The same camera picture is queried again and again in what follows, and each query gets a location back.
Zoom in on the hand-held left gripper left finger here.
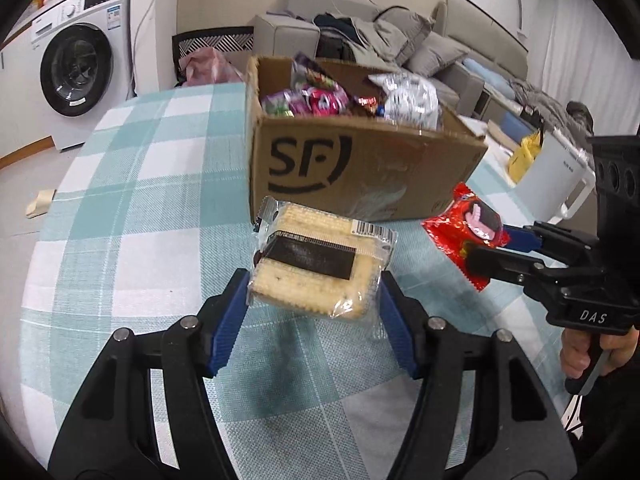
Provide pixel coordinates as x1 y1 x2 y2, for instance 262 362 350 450
47 269 251 480

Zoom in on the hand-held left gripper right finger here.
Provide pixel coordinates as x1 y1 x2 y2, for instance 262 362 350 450
381 270 586 480

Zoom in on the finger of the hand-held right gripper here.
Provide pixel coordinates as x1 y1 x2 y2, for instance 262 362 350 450
501 220 599 263
466 241 563 287

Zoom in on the clear cracker packet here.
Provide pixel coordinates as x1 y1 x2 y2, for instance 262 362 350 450
250 197 398 321

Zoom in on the cardboard box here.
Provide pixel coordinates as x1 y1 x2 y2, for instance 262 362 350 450
244 55 488 223

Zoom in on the person's right forearm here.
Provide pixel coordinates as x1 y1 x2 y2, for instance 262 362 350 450
575 355 640 466

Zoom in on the person's right hand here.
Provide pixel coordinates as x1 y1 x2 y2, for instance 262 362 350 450
559 325 640 381

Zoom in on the white plastic appliance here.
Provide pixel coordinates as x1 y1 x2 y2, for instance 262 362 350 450
515 130 598 223

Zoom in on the yellow plastic bag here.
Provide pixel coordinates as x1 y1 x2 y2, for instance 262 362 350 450
508 130 543 183

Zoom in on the white marble side table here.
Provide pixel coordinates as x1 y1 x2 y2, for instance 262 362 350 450
457 114 523 186

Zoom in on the grey blanket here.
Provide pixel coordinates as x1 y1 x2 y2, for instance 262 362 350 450
510 77 596 136

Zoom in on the plaid tablecloth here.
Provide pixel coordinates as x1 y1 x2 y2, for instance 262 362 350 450
17 82 576 480

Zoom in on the light blue pillow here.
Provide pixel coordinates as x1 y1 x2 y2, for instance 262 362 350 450
462 57 516 101

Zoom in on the silver white snack bag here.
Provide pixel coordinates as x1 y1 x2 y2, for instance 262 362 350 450
367 72 443 131

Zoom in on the grey sofa cushion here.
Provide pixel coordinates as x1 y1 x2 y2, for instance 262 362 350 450
372 6 436 61
402 32 471 78

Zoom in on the dark red snack packet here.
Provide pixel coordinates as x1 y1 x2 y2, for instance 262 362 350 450
352 96 383 117

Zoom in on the wooden block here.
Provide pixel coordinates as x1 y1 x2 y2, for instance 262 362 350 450
26 187 57 220

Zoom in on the pink candy packet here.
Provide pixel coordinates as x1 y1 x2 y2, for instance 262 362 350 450
287 87 351 118

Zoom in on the pink bag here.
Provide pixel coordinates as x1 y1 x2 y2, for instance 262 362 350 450
179 47 245 87

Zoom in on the grey jacket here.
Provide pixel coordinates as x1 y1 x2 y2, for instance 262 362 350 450
345 15 401 63

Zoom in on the purple snack packet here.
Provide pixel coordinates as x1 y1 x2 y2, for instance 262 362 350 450
291 52 331 91

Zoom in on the black clothing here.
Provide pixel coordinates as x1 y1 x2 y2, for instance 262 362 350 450
314 12 361 61

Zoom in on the striped chair back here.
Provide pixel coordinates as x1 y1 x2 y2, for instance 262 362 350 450
171 26 256 86

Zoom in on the grey sofa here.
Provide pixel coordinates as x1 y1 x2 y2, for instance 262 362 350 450
248 0 531 121

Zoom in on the white washing machine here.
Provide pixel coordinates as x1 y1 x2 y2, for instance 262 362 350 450
30 0 136 153

